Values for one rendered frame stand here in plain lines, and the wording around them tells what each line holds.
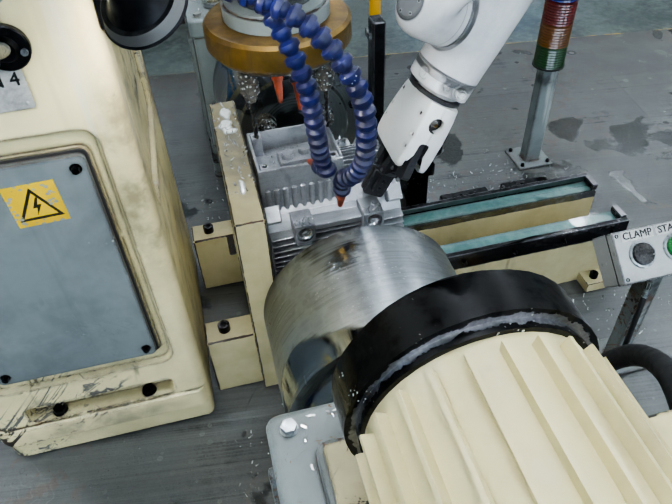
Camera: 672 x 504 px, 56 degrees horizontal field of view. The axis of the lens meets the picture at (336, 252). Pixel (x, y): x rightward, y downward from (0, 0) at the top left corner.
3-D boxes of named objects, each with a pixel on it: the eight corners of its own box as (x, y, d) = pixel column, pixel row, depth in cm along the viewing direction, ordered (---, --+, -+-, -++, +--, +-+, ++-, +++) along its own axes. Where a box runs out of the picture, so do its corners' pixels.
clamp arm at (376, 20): (369, 165, 111) (369, 23, 93) (364, 155, 113) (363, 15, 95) (388, 162, 111) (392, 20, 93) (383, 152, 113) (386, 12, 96)
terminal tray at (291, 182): (263, 215, 90) (257, 174, 85) (251, 172, 97) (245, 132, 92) (345, 199, 92) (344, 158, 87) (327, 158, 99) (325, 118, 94)
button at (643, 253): (630, 268, 83) (638, 266, 81) (624, 246, 84) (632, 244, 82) (650, 263, 84) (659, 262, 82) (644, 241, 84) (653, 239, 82)
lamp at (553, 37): (545, 51, 122) (550, 29, 119) (531, 38, 126) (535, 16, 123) (574, 47, 123) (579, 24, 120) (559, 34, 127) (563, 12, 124)
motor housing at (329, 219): (279, 307, 97) (266, 213, 84) (259, 229, 111) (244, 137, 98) (403, 280, 101) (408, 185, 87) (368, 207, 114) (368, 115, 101)
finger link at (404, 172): (421, 179, 82) (396, 182, 87) (431, 121, 82) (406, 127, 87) (414, 176, 81) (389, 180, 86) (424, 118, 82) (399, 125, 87)
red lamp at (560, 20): (550, 29, 119) (555, 5, 116) (535, 16, 123) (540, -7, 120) (579, 24, 120) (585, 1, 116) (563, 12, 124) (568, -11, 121)
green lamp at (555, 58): (541, 73, 125) (545, 51, 122) (527, 59, 129) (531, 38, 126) (569, 68, 126) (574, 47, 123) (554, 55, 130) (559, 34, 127)
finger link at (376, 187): (410, 171, 86) (386, 208, 89) (403, 158, 88) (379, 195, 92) (391, 165, 84) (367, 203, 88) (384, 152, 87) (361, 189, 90)
